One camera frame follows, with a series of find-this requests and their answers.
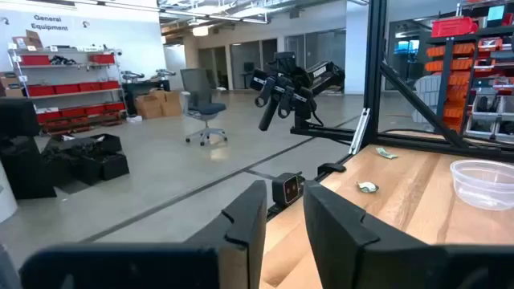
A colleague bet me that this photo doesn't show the crumpled white sweetener packet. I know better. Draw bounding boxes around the crumpled white sweetener packet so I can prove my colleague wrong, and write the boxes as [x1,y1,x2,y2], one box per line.
[356,181,380,194]

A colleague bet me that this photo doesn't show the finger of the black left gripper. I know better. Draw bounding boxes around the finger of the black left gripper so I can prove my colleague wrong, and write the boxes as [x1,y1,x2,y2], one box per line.
[254,75,280,132]
[276,85,297,120]

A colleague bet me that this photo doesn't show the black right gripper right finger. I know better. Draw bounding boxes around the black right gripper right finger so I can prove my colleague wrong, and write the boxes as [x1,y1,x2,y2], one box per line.
[303,180,514,289]

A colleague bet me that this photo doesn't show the grey office chair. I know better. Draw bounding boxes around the grey office chair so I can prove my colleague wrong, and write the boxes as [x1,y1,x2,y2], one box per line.
[179,67,229,147]

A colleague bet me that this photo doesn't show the metal shelf unit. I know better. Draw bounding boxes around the metal shelf unit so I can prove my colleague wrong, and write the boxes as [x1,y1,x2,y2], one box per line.
[6,45,128,136]

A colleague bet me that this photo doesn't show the black aluminium rig frame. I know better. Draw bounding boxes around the black aluminium rig frame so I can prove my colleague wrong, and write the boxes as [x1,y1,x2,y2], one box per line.
[289,0,514,164]

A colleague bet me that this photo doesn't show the stacked cardboard boxes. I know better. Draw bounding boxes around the stacked cardboard boxes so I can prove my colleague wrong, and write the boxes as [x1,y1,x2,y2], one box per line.
[0,71,24,99]

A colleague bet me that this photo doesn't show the green white sweetener packet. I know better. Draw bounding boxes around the green white sweetener packet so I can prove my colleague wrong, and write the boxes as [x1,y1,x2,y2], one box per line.
[375,146,399,160]

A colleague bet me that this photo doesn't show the large red plastic bin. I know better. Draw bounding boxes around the large red plastic bin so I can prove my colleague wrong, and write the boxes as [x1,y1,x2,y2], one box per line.
[430,16,479,39]

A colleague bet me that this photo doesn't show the orange bin rack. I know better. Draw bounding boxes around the orange bin rack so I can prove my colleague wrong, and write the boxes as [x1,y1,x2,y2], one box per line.
[424,0,514,144]

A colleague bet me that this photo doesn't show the black background workstation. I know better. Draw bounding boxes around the black background workstation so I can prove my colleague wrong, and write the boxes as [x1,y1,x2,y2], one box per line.
[120,68,177,117]

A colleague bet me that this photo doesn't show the large black equipment box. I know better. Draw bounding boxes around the large black equipment box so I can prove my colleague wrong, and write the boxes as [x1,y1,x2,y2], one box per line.
[0,97,58,201]

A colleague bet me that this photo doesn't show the teal box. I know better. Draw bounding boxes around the teal box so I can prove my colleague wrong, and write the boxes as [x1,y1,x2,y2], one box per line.
[487,4,506,22]

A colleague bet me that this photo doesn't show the brown cardboard box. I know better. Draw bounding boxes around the brown cardboard box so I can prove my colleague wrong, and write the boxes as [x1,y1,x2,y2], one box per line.
[160,91,183,118]
[134,95,164,120]

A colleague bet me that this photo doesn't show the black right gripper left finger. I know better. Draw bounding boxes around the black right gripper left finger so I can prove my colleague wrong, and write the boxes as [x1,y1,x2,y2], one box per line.
[19,180,268,289]

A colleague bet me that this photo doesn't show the silver frame bracket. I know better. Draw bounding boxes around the silver frame bracket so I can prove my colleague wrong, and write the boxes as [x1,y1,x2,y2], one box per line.
[348,107,371,156]

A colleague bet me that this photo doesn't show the black cable clamp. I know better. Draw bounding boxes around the black cable clamp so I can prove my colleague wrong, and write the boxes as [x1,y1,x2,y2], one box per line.
[316,162,347,177]

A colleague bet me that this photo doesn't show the open cardboard box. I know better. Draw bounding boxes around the open cardboard box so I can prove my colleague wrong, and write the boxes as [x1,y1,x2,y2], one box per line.
[11,29,44,50]

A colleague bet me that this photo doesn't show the black storage case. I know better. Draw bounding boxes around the black storage case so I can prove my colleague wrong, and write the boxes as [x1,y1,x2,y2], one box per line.
[88,133,123,156]
[98,153,130,181]

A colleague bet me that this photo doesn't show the small clear plastic bowl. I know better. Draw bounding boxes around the small clear plastic bowl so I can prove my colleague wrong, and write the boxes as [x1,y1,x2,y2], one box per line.
[450,159,514,211]

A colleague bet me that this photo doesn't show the General Equipment wall sign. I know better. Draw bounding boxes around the General Equipment wall sign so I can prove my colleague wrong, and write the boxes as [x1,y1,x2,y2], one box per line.
[30,14,70,33]

